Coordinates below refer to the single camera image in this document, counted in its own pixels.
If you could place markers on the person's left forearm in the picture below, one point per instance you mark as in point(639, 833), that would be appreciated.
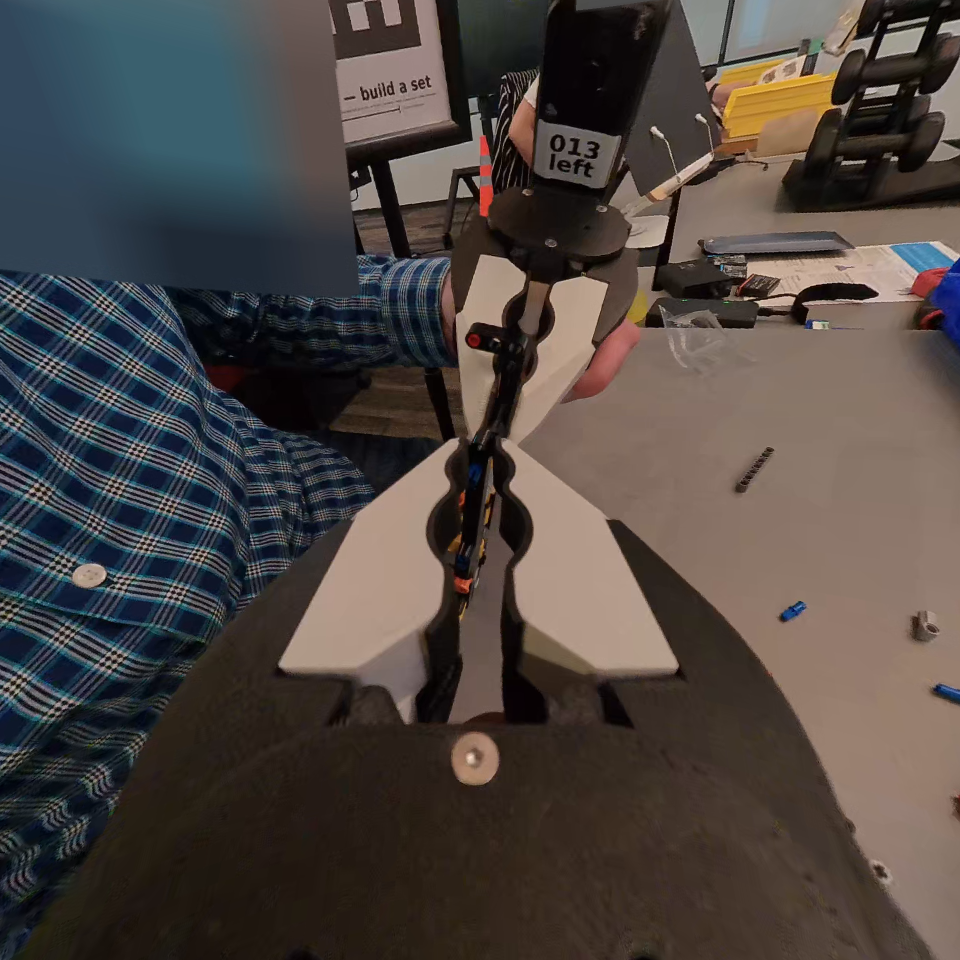
point(315, 315)

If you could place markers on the brown paper bag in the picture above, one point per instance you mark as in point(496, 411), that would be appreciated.
point(787, 133)

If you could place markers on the yellow translucent ball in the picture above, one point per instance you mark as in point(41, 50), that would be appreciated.
point(637, 307)

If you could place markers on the printed paper sheet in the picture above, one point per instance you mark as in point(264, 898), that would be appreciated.
point(885, 270)

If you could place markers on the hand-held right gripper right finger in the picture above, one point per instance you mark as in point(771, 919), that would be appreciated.
point(592, 600)

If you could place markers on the clear plastic bag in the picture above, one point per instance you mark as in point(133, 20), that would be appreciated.
point(705, 341)

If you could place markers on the person's left hand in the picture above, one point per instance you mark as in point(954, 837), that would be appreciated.
point(607, 364)

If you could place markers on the light grey lego connector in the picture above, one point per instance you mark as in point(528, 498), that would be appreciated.
point(925, 625)

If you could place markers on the black easel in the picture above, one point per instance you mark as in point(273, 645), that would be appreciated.
point(391, 210)

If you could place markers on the small black box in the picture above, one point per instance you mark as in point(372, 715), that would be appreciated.
point(694, 279)

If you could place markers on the yellow storage bin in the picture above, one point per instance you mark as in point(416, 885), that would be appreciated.
point(750, 75)
point(780, 109)

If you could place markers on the dark grey lego beam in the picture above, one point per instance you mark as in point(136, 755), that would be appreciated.
point(754, 469)

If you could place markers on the dark blue flat pouch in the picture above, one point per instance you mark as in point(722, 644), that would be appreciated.
point(772, 244)

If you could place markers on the black red battery pack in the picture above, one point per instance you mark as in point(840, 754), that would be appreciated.
point(761, 285)

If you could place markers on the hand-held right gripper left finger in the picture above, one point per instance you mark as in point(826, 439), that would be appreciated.
point(360, 600)

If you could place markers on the white book stand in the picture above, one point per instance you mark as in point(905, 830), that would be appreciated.
point(649, 229)

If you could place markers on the black flat device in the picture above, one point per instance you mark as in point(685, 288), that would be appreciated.
point(701, 313)

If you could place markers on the person's plaid shirt torso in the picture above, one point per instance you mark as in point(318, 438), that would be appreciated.
point(112, 525)

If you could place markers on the blue storage bin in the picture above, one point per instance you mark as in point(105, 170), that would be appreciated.
point(954, 300)

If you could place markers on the red round object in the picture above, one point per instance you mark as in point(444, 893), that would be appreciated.
point(934, 283)

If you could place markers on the blue battery pack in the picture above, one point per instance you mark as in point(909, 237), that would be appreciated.
point(727, 264)

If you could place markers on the framed marker sign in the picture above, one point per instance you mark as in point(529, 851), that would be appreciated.
point(390, 90)

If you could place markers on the black monitor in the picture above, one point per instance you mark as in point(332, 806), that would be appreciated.
point(502, 45)

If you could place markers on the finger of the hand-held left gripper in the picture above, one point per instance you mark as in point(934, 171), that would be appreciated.
point(574, 322)
point(484, 292)

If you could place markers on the rack of black dumbbells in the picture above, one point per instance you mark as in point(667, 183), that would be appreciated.
point(885, 75)

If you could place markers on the black lego technic assembly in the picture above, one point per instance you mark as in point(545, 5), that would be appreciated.
point(502, 337)

